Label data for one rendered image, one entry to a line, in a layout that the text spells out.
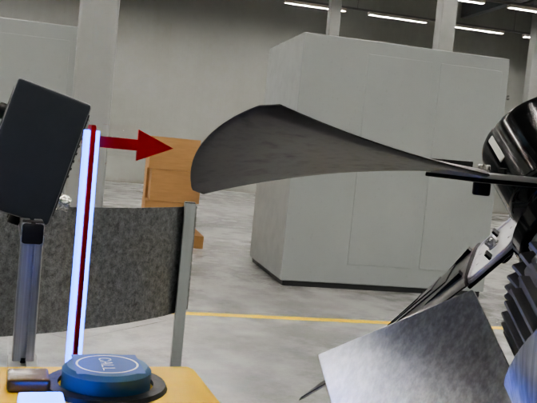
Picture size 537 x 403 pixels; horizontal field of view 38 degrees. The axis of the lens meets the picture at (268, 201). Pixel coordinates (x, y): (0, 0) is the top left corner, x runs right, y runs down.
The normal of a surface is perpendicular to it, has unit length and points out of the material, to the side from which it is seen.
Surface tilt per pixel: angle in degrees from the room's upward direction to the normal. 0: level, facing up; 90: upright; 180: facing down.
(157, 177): 90
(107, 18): 90
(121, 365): 0
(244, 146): 163
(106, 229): 90
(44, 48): 90
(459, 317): 55
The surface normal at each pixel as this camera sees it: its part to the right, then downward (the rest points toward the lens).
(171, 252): 0.88, 0.11
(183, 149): 0.25, 0.09
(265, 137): -0.09, 0.98
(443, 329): -0.42, -0.57
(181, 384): 0.10, -0.99
